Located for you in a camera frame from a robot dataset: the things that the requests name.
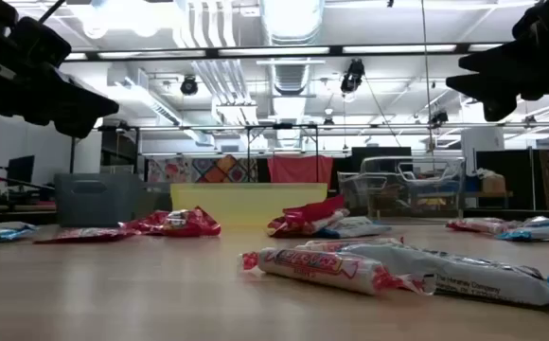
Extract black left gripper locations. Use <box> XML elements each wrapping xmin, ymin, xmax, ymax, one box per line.
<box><xmin>0</xmin><ymin>27</ymin><xmax>120</xmax><ymax>139</ymax></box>

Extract white blue Hershey's bar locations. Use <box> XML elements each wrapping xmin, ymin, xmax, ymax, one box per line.
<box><xmin>340</xmin><ymin>242</ymin><xmax>549</xmax><ymax>309</ymax></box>
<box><xmin>495</xmin><ymin>222</ymin><xmax>549</xmax><ymax>242</ymax></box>
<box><xmin>520</xmin><ymin>215</ymin><xmax>549</xmax><ymax>228</ymax></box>
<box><xmin>0</xmin><ymin>221</ymin><xmax>39</xmax><ymax>243</ymax></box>
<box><xmin>314</xmin><ymin>216</ymin><xmax>393</xmax><ymax>240</ymax></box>

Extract Smarties candy roll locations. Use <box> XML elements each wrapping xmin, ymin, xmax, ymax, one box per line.
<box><xmin>302</xmin><ymin>207</ymin><xmax>351</xmax><ymax>237</ymax></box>
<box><xmin>295</xmin><ymin>239</ymin><xmax>365</xmax><ymax>253</ymax></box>
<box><xmin>321</xmin><ymin>236</ymin><xmax>404</xmax><ymax>246</ymax></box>
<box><xmin>239</xmin><ymin>245</ymin><xmax>430</xmax><ymax>297</ymax></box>

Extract black computer monitor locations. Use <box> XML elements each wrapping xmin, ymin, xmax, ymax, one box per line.
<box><xmin>7</xmin><ymin>154</ymin><xmax>36</xmax><ymax>187</ymax></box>

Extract dark grey plastic bin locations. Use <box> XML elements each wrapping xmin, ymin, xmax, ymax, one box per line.
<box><xmin>54</xmin><ymin>172</ymin><xmax>172</xmax><ymax>227</ymax></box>

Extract black partition panel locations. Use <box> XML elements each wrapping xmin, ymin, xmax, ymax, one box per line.
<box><xmin>475</xmin><ymin>149</ymin><xmax>536</xmax><ymax>210</ymax></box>

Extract brown cardboard box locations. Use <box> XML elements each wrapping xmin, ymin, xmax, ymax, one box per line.
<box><xmin>481</xmin><ymin>170</ymin><xmax>507</xmax><ymax>194</ymax></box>

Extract wooden side table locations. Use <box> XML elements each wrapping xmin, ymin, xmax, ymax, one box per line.
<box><xmin>463</xmin><ymin>189</ymin><xmax>515</xmax><ymax>209</ymax></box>

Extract clear plastic bin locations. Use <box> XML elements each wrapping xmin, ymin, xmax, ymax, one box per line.
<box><xmin>338</xmin><ymin>155</ymin><xmax>466</xmax><ymax>220</ymax></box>

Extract black screen panel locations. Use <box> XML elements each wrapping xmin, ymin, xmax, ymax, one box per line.
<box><xmin>350</xmin><ymin>146</ymin><xmax>413</xmax><ymax>174</ymax></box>

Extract black bar with light strips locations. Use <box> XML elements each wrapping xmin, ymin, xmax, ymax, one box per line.
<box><xmin>63</xmin><ymin>43</ymin><xmax>505</xmax><ymax>61</ymax></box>

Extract colourful patchwork quilt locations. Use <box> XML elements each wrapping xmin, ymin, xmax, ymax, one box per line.
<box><xmin>146</xmin><ymin>154</ymin><xmax>259</xmax><ymax>185</ymax></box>

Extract yellow plastic bin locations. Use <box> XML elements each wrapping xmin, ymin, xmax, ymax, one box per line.
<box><xmin>169</xmin><ymin>182</ymin><xmax>328</xmax><ymax>227</ymax></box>

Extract red hanging cloth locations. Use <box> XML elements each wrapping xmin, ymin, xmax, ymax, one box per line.
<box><xmin>267</xmin><ymin>154</ymin><xmax>334</xmax><ymax>185</ymax></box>

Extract thin hanging cable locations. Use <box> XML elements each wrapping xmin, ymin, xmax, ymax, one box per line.
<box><xmin>419</xmin><ymin>0</ymin><xmax>434</xmax><ymax>153</ymax></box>

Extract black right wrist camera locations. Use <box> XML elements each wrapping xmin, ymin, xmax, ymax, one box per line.
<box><xmin>512</xmin><ymin>2</ymin><xmax>549</xmax><ymax>44</ymax></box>

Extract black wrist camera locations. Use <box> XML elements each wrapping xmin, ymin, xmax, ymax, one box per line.
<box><xmin>9</xmin><ymin>16</ymin><xmax>73</xmax><ymax>68</ymax></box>
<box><xmin>512</xmin><ymin>2</ymin><xmax>549</xmax><ymax>44</ymax></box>

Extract black ceiling-hung camera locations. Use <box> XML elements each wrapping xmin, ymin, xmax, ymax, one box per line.
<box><xmin>179</xmin><ymin>74</ymin><xmax>200</xmax><ymax>98</ymax></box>
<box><xmin>428</xmin><ymin>109</ymin><xmax>450</xmax><ymax>128</ymax></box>
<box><xmin>339</xmin><ymin>57</ymin><xmax>366</xmax><ymax>95</ymax></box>

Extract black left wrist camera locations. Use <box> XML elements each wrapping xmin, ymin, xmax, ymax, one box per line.
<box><xmin>9</xmin><ymin>16</ymin><xmax>73</xmax><ymax>68</ymax></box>

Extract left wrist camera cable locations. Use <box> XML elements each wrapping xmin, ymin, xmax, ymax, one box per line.
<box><xmin>37</xmin><ymin>0</ymin><xmax>67</xmax><ymax>24</ymax></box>

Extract silver ventilation duct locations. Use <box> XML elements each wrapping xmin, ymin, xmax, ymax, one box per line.
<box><xmin>258</xmin><ymin>0</ymin><xmax>327</xmax><ymax>149</ymax></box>

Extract background black metal frame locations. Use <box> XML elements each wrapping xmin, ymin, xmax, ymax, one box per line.
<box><xmin>65</xmin><ymin>121</ymin><xmax>549</xmax><ymax>186</ymax></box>

